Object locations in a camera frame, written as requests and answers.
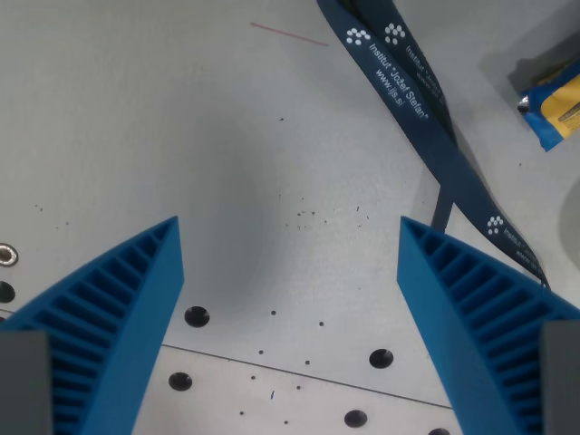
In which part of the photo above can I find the blue and yellow packet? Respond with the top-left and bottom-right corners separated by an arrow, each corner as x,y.
517,58 -> 580,152

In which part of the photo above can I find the dark blue printed lanyard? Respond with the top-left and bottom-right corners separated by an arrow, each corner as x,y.
316,0 -> 551,291

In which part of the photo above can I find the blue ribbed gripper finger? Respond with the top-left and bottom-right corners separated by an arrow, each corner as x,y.
0,216 -> 186,435
396,216 -> 580,435

